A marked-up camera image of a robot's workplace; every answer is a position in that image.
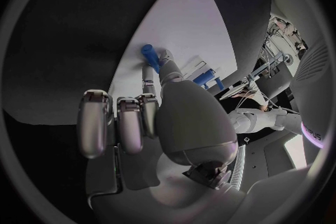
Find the white cable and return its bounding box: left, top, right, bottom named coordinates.
left=236, top=89, right=301, bottom=114

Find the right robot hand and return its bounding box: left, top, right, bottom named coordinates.
left=76, top=49, right=248, bottom=224

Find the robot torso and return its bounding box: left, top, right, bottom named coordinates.
left=288, top=36, right=332, bottom=149

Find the blue cylinder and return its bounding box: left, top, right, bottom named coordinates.
left=192, top=69, right=217, bottom=90

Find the small blue peg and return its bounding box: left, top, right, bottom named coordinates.
left=213, top=77, right=226, bottom=91

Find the desk with dark monitor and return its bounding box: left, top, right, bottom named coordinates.
left=218, top=49, right=294, bottom=103

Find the white task board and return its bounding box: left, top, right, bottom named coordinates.
left=108, top=0, right=239, bottom=125

